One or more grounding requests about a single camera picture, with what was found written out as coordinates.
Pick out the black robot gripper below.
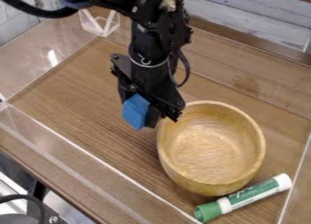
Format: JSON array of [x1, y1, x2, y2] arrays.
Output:
[[111, 54, 187, 128]]

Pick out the blue rectangular block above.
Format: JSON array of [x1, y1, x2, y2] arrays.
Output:
[[121, 94, 149, 130]]

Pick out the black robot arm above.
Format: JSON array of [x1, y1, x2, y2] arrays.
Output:
[[0, 0, 194, 129]]

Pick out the brown wooden bowl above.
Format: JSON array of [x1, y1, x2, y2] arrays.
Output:
[[156, 100, 266, 197]]

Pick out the green white marker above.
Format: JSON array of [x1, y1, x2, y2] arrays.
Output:
[[195, 173, 292, 222]]

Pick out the clear acrylic tray wall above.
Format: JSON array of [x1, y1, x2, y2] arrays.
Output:
[[0, 0, 311, 224]]

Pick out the black cable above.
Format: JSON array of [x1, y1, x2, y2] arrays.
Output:
[[0, 194, 47, 224]]

